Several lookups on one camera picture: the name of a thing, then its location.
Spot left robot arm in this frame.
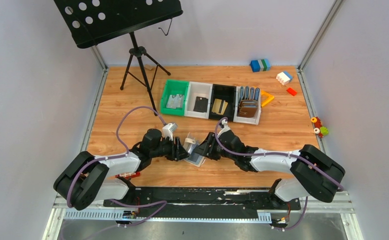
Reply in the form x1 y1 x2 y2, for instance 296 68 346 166
53 128 190 211

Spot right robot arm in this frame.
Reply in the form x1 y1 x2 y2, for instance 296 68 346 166
193 130 346 203

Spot gold cards in black bin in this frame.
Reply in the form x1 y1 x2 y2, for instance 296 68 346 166
211 98 228 115

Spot black card in white bin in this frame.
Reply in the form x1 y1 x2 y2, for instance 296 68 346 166
193 96 210 113

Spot silver cards in green bin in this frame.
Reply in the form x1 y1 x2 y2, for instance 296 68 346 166
166 94 185 109

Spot red white toy block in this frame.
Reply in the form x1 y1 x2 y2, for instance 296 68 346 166
115 171 141 180

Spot white bin with wallets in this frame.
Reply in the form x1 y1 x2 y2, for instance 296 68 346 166
233 86 262 125

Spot brown leather wallets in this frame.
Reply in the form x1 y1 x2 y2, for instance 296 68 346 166
237 99 258 118

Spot black plastic bin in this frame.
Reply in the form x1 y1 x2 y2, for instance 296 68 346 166
208 84 236 122

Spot white plastic bin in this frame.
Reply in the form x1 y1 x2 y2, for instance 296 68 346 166
184 81 213 119

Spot green plastic bin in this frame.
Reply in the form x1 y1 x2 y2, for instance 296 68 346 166
160 79 190 117

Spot yellow plastic angle piece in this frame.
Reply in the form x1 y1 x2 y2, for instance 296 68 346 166
260 90 275 108

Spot red toy brick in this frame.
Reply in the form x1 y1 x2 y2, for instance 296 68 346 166
286 87 298 96

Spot blue green block stack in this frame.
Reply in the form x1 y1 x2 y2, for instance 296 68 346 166
249 58 272 73

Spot white blue toy block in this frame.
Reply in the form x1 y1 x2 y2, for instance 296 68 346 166
275 71 293 86

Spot red green toy car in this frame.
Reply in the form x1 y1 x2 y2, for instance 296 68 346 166
310 116 329 139

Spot black music stand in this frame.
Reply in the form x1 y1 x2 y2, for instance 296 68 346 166
54 0 184 109

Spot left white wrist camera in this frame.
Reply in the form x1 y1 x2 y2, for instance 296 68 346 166
162 122 178 141

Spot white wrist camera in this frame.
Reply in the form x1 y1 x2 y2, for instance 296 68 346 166
162 122 178 141
218 119 228 129

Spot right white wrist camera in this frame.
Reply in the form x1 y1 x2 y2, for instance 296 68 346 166
218 119 228 129

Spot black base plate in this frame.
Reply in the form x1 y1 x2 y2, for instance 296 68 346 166
122 187 301 219

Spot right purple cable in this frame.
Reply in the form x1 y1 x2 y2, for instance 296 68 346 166
213 116 344 232

